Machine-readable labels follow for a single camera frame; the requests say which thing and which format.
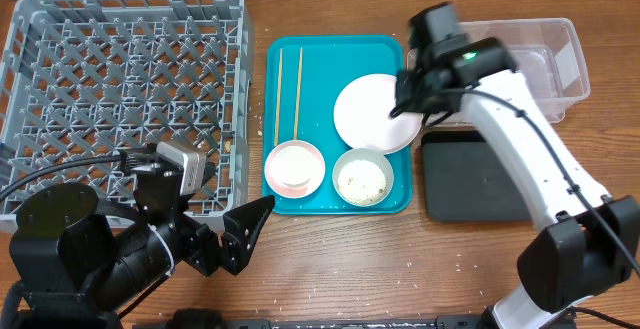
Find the grey bowl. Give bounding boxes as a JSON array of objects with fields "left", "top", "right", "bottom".
[{"left": 332, "top": 148, "right": 395, "bottom": 207}]

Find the white cup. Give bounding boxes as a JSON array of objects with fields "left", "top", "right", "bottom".
[{"left": 274, "top": 145, "right": 313, "bottom": 187}]

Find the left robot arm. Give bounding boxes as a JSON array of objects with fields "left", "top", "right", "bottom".
[{"left": 1, "top": 173, "right": 275, "bottom": 328}]

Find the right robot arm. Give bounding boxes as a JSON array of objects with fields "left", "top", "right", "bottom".
[{"left": 390, "top": 35, "right": 639, "bottom": 328}]

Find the grey dishwasher rack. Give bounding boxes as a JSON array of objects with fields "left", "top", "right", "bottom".
[{"left": 1, "top": 0, "right": 254, "bottom": 232}]

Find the large white plate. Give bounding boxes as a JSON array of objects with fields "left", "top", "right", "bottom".
[{"left": 333, "top": 74, "right": 422, "bottom": 154}]

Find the black plastic tray bin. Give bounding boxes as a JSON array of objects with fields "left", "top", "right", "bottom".
[{"left": 421, "top": 131, "right": 530, "bottom": 223}]

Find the clear plastic bin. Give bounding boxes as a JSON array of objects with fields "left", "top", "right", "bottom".
[{"left": 406, "top": 17, "right": 591, "bottom": 128}]

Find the left wooden chopstick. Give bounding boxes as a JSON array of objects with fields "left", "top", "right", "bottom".
[{"left": 274, "top": 48, "right": 283, "bottom": 147}]

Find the wooden chopstick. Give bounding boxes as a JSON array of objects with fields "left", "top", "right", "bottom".
[
  {"left": 293, "top": 47, "right": 304, "bottom": 140},
  {"left": 274, "top": 48, "right": 283, "bottom": 147}
]

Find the teal plastic tray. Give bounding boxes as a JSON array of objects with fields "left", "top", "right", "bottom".
[{"left": 263, "top": 35, "right": 413, "bottom": 215}]

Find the right wooden chopstick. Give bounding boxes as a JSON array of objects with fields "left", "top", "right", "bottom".
[{"left": 293, "top": 47, "right": 304, "bottom": 140}]

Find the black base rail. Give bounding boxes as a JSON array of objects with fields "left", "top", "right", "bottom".
[{"left": 217, "top": 314, "right": 491, "bottom": 329}]

